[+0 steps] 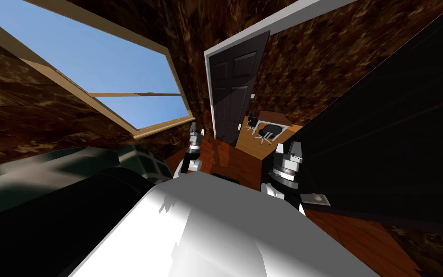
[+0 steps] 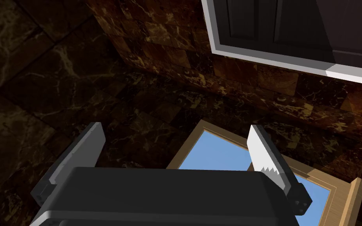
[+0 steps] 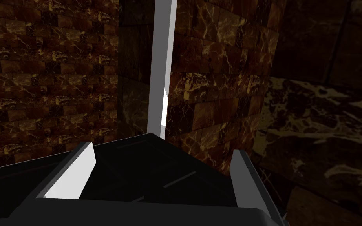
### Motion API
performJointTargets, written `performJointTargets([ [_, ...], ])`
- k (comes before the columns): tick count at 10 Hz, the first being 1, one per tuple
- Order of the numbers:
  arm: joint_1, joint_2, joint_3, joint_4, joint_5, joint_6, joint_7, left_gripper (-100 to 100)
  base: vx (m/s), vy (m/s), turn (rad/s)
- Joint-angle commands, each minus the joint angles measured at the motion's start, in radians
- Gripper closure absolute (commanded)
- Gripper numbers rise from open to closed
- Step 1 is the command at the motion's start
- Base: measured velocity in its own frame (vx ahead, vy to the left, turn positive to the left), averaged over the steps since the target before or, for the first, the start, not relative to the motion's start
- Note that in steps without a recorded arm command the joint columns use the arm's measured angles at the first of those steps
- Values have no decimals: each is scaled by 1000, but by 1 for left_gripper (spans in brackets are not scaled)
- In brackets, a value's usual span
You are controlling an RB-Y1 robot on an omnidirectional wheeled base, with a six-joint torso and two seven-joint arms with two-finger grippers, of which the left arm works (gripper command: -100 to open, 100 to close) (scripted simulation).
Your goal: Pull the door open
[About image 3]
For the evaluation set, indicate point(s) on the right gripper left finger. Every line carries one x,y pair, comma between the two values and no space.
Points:
74,175

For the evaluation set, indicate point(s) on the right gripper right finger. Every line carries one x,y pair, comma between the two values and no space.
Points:
245,182

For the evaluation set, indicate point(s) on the grey upright panel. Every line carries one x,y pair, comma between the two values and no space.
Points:
160,62

